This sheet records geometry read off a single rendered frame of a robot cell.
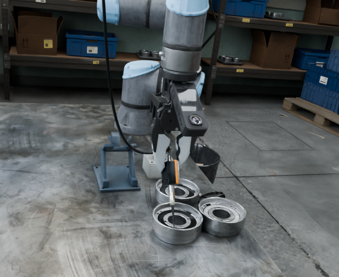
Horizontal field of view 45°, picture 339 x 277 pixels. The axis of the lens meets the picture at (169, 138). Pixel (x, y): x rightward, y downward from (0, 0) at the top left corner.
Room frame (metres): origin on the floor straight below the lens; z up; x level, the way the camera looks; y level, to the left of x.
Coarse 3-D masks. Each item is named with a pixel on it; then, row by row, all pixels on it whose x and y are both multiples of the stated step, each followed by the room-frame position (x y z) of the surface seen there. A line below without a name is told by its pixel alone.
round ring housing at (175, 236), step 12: (168, 204) 0.78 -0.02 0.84; (180, 204) 0.78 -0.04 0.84; (156, 216) 0.74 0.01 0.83; (168, 216) 0.74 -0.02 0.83; (180, 216) 0.75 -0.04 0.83; (156, 228) 0.70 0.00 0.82; (168, 228) 0.68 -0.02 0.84; (192, 228) 0.69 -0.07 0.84; (168, 240) 0.69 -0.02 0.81; (180, 240) 0.68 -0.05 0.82; (192, 240) 0.70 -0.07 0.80
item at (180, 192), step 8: (160, 184) 0.88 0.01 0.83; (184, 184) 0.90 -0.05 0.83; (192, 184) 0.89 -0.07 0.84; (160, 192) 0.82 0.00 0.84; (168, 192) 0.85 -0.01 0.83; (176, 192) 0.88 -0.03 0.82; (184, 192) 0.86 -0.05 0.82; (160, 200) 0.82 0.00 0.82; (168, 200) 0.81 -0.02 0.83; (176, 200) 0.80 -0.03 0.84; (184, 200) 0.81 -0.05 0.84; (192, 200) 0.82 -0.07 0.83
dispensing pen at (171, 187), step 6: (168, 150) 0.78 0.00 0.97; (168, 156) 0.77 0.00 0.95; (168, 162) 0.75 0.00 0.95; (174, 162) 0.75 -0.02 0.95; (168, 168) 0.74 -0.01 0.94; (174, 168) 0.75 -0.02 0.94; (162, 174) 0.76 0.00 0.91; (168, 174) 0.73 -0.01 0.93; (174, 174) 0.74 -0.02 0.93; (162, 180) 0.76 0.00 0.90; (168, 180) 0.73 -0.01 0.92; (174, 180) 0.73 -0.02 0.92; (168, 186) 0.74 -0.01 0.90; (174, 198) 0.73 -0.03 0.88
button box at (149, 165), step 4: (144, 156) 1.02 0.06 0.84; (148, 156) 1.00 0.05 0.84; (152, 156) 1.01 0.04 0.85; (144, 160) 1.01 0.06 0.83; (148, 160) 0.98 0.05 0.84; (152, 160) 0.98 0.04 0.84; (144, 164) 1.01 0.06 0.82; (148, 164) 0.97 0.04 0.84; (152, 164) 0.96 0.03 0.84; (144, 168) 1.00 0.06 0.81; (148, 168) 0.97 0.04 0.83; (152, 168) 0.96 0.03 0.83; (156, 168) 0.96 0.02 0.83; (148, 172) 0.96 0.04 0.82; (152, 172) 0.96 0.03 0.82; (156, 172) 0.96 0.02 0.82; (148, 176) 0.96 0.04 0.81; (152, 176) 0.96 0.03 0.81; (156, 176) 0.97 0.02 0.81; (160, 176) 0.97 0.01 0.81
